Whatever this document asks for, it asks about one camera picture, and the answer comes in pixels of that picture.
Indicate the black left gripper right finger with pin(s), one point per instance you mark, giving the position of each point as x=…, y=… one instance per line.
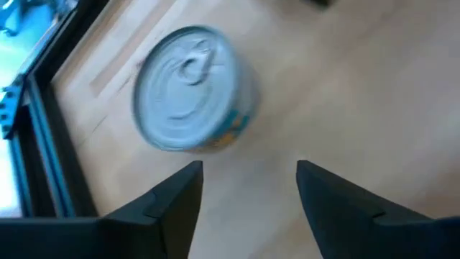
x=330, y=216

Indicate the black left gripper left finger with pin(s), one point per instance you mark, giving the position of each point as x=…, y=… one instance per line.
x=172, y=216

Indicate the teal tuna can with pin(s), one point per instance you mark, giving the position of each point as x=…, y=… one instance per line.
x=187, y=90

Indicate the black metal table frame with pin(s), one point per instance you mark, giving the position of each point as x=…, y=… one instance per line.
x=81, y=187

